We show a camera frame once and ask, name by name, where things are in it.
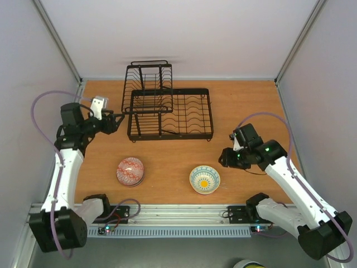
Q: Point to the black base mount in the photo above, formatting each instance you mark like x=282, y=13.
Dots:
x=241, y=214
x=121, y=212

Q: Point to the right small circuit board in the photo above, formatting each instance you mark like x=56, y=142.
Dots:
x=259, y=229

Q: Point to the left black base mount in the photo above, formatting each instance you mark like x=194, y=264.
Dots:
x=121, y=212

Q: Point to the left small circuit board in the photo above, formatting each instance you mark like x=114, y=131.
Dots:
x=105, y=230

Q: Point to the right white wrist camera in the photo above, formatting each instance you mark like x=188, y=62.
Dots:
x=236, y=145

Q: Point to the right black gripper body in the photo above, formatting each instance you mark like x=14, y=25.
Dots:
x=226, y=158

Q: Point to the black wire dish rack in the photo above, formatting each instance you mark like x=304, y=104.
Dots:
x=159, y=111

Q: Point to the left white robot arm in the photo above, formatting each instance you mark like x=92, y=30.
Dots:
x=59, y=225

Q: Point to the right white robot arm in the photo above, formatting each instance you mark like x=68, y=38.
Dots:
x=318, y=226

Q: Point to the small circuit board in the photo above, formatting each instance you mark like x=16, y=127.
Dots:
x=105, y=230
x=259, y=229

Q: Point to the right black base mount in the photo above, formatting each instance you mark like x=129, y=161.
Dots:
x=241, y=214

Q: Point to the blue yellow sun bowl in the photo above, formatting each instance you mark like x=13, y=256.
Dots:
x=204, y=179

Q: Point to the yellow white round object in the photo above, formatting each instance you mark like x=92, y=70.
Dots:
x=248, y=264

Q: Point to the aluminium frame rail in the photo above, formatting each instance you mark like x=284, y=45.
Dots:
x=181, y=215

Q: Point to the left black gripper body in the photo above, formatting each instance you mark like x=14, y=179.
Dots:
x=110, y=126

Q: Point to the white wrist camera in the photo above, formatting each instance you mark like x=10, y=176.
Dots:
x=98, y=105
x=236, y=145

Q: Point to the red diamond pattern bowl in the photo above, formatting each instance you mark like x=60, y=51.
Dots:
x=130, y=171

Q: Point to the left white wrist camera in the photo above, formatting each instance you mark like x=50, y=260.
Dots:
x=98, y=105

